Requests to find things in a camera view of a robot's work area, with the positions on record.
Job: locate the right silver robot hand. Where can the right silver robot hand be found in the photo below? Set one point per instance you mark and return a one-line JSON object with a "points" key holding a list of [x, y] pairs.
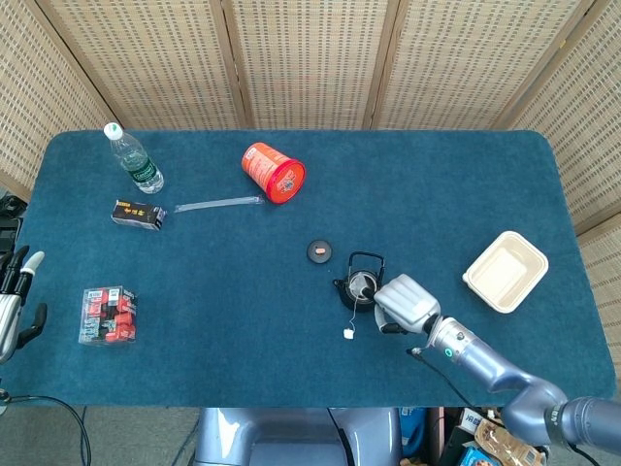
{"points": [[407, 303]]}

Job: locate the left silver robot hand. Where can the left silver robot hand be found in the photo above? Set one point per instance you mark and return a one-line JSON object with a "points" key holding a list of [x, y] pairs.
{"points": [[9, 310]]}

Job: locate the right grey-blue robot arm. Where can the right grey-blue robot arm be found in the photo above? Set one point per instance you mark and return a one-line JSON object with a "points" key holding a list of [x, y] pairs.
{"points": [[485, 359]]}

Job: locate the black teapot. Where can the black teapot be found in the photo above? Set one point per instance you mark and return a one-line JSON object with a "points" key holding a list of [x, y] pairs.
{"points": [[344, 293]]}

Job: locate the black teapot lid orange knob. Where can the black teapot lid orange knob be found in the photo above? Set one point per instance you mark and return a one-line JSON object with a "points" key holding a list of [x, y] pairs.
{"points": [[314, 257]]}

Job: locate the blue bag under table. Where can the blue bag under table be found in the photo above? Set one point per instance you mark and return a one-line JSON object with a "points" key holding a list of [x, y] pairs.
{"points": [[412, 427]]}

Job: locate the brown plastic snack package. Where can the brown plastic snack package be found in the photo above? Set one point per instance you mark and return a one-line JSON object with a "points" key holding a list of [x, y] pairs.
{"points": [[504, 442]]}

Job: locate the black equipment beside table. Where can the black equipment beside table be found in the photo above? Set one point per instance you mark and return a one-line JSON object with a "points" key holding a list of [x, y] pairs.
{"points": [[9, 233]]}

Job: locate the clear box of red items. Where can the clear box of red items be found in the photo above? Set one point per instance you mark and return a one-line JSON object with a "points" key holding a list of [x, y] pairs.
{"points": [[107, 315]]}

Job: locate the beige food container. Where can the beige food container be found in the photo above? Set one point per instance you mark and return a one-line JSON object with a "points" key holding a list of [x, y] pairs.
{"points": [[504, 272]]}

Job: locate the white printed carton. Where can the white printed carton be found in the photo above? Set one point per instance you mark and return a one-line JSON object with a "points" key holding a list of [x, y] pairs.
{"points": [[470, 417]]}

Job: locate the small black cardboard box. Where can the small black cardboard box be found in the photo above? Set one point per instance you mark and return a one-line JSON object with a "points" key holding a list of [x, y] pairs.
{"points": [[136, 213]]}

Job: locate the blue felt table cover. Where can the blue felt table cover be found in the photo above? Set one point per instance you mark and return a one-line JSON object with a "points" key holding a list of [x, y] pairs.
{"points": [[242, 315]]}

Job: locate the blue printed box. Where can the blue printed box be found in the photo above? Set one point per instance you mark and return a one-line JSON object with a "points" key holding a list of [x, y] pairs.
{"points": [[473, 458]]}

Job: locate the grey-blue robot torso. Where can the grey-blue robot torso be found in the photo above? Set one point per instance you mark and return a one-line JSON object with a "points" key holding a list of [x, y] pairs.
{"points": [[291, 437]]}

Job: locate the orange cylindrical canister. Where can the orange cylindrical canister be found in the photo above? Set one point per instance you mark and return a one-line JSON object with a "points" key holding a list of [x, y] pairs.
{"points": [[271, 167]]}

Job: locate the clear water bottle green label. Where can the clear water bottle green label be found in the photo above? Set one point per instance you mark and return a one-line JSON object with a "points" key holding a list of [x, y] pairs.
{"points": [[140, 167]]}

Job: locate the woven folding screen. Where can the woven folding screen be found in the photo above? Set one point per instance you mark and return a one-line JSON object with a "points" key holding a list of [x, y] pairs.
{"points": [[310, 58]]}

